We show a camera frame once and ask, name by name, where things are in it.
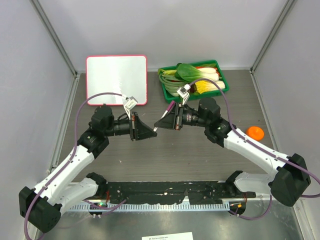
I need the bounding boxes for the pink framed whiteboard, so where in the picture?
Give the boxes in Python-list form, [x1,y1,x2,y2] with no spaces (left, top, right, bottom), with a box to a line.
[85,54,148,106]

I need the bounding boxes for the left aluminium frame post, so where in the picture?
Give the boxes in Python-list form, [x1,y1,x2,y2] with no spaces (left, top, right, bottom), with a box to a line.
[29,0,79,76]

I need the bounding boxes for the green long beans bundle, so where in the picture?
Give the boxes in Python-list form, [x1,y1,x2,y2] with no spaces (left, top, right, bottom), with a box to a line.
[158,68,190,97]

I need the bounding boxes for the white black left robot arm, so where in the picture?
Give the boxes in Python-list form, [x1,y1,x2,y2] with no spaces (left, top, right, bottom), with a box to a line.
[18,105,157,233]

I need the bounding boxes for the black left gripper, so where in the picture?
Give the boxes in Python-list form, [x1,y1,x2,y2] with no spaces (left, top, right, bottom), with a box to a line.
[104,111,157,142]

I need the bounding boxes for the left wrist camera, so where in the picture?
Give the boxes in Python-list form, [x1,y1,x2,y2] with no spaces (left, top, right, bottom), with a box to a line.
[122,96,138,119]

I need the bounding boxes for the magenta capped whiteboard marker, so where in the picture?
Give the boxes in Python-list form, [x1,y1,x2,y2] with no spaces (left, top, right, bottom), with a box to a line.
[160,101,176,120]

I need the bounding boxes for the aluminium frame post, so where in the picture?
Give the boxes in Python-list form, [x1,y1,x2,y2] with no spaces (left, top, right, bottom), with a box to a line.
[249,0,298,74]
[29,0,79,76]

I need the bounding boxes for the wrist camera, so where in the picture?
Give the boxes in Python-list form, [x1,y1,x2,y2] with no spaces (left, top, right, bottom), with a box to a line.
[176,84,191,106]
[122,96,138,119]

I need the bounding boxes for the green bok choy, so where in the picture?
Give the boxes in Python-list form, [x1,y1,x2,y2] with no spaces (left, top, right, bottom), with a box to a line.
[176,63,220,83]

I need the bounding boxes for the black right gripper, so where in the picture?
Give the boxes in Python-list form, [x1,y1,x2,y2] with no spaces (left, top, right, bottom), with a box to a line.
[155,102,210,130]

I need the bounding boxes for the yellow leaf cabbage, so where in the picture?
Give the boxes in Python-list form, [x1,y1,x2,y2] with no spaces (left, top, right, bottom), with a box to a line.
[195,80,226,94]

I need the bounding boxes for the red chili pepper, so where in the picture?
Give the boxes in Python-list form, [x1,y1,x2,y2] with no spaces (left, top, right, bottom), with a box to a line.
[195,66,220,77]

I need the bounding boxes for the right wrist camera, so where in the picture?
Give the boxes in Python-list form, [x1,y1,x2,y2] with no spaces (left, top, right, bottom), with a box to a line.
[176,84,191,106]

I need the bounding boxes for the right aluminium frame post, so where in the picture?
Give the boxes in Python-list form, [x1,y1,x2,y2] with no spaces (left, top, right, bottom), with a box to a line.
[249,0,298,74]

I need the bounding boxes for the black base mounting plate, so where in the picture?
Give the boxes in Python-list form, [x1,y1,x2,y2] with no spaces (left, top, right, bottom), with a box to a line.
[106,181,249,205]

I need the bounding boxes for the grey slotted cable duct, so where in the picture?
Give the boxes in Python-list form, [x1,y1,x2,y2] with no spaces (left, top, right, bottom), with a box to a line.
[68,201,230,214]

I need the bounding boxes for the green plastic tray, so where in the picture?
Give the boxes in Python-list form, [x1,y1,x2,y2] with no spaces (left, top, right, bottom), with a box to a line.
[158,60,230,103]

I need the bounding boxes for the white paper label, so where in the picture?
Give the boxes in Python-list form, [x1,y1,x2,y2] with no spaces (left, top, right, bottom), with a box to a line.
[141,232,194,240]

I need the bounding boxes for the orange ball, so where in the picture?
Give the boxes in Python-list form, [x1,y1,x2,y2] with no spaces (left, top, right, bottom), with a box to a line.
[245,126,265,141]

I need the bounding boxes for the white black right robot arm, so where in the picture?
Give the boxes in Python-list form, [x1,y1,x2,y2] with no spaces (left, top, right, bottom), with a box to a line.
[154,98,311,207]

